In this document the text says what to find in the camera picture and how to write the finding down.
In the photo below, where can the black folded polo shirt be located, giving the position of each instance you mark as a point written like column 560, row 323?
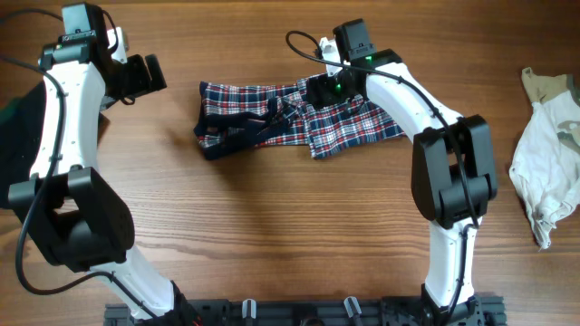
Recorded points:
column 27, row 139

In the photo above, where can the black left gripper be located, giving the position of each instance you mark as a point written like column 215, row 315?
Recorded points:
column 142, row 82

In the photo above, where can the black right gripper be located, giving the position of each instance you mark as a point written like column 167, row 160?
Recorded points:
column 319, row 93

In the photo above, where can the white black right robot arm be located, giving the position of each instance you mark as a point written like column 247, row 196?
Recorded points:
column 453, row 176

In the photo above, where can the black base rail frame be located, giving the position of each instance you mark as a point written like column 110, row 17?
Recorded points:
column 299, row 312

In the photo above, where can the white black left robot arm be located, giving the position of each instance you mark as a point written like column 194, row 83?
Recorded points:
column 50, row 176

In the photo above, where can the beige crumpled garment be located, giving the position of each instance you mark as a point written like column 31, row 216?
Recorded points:
column 545, row 165

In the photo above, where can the green folded shirt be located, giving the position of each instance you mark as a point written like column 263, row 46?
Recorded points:
column 9, row 111

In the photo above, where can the plaid sleeveless shirt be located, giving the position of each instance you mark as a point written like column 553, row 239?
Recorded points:
column 234, row 118

